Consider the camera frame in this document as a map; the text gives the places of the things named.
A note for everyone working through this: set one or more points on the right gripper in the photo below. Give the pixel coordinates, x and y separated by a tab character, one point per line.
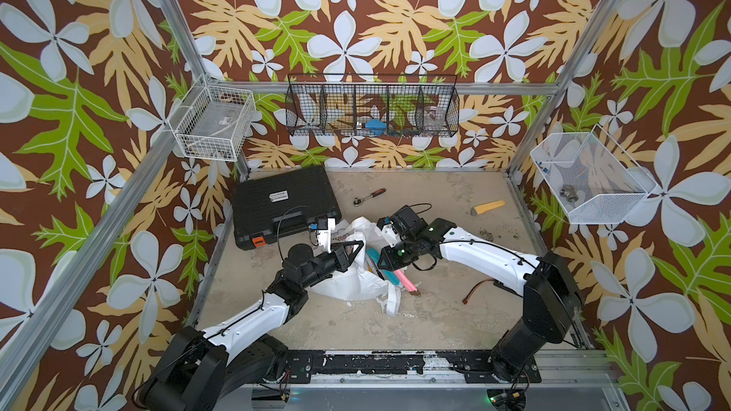
386	260

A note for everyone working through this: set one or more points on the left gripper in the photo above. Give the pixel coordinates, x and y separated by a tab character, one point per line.
341	259

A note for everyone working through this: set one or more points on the white tote bag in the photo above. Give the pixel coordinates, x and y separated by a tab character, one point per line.
361	281

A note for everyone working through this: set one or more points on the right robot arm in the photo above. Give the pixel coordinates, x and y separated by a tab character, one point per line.
551	297

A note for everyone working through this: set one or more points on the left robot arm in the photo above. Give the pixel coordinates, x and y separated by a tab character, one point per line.
202	366

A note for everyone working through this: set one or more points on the black tool case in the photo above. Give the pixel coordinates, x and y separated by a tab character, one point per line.
271	208

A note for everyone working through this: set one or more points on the blue object in basket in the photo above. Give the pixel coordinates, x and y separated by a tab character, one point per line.
375	127

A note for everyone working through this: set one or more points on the white mesh hexagonal basket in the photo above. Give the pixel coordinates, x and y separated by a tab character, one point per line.
595	179

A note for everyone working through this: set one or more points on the metal base rail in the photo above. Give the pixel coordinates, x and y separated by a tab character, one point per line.
547	368

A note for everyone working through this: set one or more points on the black wire basket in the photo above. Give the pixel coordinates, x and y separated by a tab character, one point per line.
409	104

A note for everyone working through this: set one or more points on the white wire basket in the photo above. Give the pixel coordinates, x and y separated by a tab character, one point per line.
212	120

